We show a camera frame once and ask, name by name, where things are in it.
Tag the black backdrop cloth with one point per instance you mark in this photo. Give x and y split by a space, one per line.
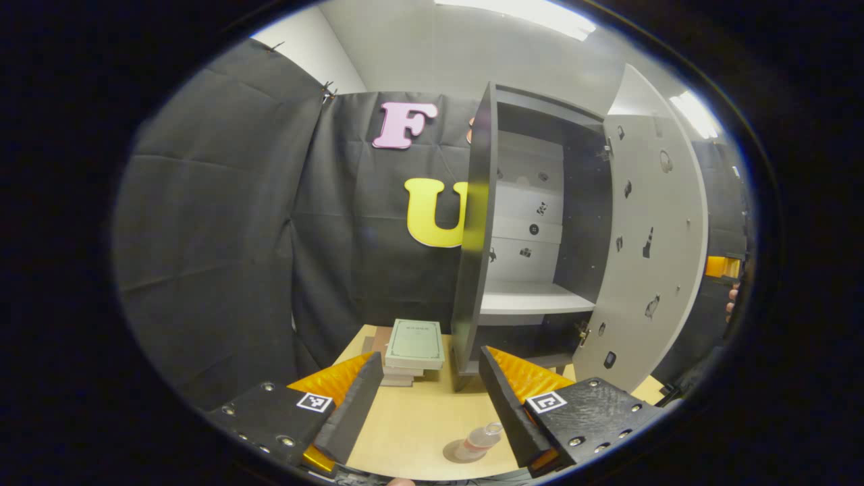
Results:
216 236

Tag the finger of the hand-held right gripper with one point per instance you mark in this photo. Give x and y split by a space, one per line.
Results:
723 266

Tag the dark cabinet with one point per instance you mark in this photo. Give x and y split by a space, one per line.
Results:
476 236

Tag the round brown coaster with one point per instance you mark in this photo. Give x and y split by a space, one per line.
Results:
451 453

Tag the ceiling light panel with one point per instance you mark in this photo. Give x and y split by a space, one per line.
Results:
520 13
695 115

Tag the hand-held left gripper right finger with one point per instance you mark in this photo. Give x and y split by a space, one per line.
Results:
509 405

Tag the clear plastic bottle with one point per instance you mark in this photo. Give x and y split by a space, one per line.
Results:
478 440

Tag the grey book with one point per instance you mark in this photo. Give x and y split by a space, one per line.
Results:
398 379

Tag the brown book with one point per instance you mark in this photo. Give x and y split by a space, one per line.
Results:
379 339

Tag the grey cabinet door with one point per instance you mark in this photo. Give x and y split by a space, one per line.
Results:
648 202

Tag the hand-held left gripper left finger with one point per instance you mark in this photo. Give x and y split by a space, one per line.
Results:
347 412

